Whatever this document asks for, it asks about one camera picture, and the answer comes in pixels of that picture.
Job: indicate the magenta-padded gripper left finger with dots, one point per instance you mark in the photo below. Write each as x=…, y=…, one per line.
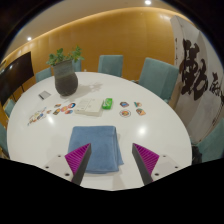
x=77, y=158

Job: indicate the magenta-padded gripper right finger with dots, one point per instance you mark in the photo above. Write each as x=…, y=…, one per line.
x=146, y=159

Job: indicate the blue terry towel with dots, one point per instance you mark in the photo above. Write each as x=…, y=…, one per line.
x=96, y=140

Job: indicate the round orange blue sticker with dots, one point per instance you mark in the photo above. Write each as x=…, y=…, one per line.
x=69, y=111

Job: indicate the small colourful sticker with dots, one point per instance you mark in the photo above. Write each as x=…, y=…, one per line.
x=137, y=104
x=140, y=111
x=124, y=104

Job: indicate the round white-rimmed sticker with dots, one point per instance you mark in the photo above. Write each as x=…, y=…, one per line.
x=125, y=113

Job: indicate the black square sticker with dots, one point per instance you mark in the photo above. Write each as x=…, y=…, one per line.
x=56, y=111

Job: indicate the white flat box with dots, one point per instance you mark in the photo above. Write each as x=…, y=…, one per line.
x=81, y=106
x=96, y=108

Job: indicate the round dark blue sticker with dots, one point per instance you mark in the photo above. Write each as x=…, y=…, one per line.
x=71, y=105

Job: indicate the small pale sticker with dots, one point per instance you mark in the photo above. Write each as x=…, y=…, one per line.
x=49, y=111

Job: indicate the small black sticker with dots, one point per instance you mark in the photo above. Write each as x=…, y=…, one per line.
x=57, y=105

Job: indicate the colourful sticker sheet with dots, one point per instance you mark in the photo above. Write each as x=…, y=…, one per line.
x=36, y=116

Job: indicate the small green pack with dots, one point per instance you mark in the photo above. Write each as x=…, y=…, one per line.
x=107, y=103

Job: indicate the small grey card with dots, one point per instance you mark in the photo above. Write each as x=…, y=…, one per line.
x=44, y=95

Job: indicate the potted plant in grey pot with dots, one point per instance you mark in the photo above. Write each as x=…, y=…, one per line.
x=65, y=81

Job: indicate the group of teal chairs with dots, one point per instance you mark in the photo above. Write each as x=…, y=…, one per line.
x=158, y=78

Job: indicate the white calligraphy banner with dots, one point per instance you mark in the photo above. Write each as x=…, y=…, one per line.
x=193, y=73

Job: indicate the black flat screen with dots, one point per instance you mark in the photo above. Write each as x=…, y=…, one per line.
x=16, y=75

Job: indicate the round recessed ceiling light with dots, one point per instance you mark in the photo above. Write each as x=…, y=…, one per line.
x=29, y=38
x=147, y=2

